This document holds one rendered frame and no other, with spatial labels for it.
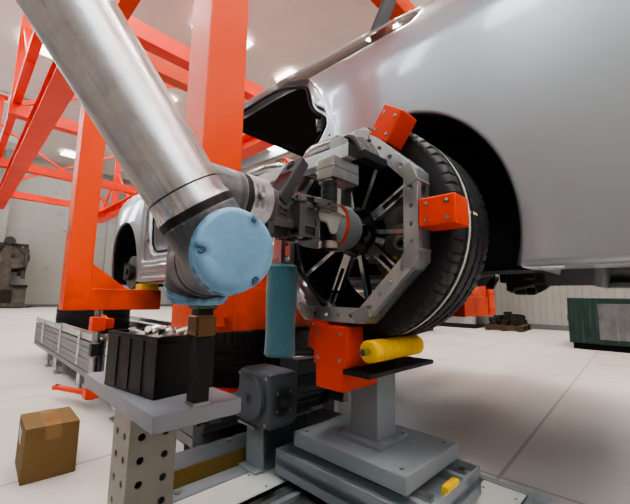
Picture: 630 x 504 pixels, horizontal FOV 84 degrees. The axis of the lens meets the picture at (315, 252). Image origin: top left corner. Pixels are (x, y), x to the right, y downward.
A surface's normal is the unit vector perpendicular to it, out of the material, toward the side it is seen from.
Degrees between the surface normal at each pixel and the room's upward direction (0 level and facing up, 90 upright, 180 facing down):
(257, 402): 90
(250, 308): 90
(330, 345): 90
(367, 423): 90
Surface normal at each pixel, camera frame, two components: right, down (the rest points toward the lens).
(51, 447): 0.68, -0.08
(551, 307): -0.67, -0.11
